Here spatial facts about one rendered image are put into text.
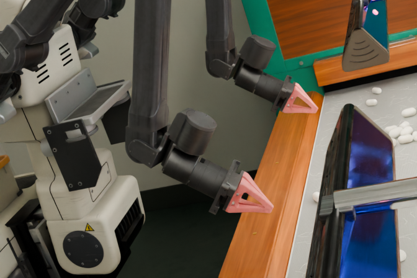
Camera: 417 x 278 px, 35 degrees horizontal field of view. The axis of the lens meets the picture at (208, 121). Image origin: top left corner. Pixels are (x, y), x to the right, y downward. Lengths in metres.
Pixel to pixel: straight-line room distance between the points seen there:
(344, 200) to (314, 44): 1.42
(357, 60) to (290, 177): 0.42
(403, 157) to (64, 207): 0.78
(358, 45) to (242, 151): 2.09
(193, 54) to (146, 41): 1.94
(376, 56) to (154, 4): 0.38
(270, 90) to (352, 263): 1.04
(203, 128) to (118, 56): 2.10
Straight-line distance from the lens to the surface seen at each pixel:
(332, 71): 1.92
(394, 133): 1.59
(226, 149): 3.20
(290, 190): 1.43
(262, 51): 1.51
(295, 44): 1.98
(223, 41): 1.53
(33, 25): 1.25
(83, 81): 1.60
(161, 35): 1.12
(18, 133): 1.57
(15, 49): 1.26
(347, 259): 0.52
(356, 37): 1.14
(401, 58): 1.90
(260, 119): 3.10
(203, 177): 1.14
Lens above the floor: 1.38
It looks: 18 degrees down
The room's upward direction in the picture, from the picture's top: 19 degrees counter-clockwise
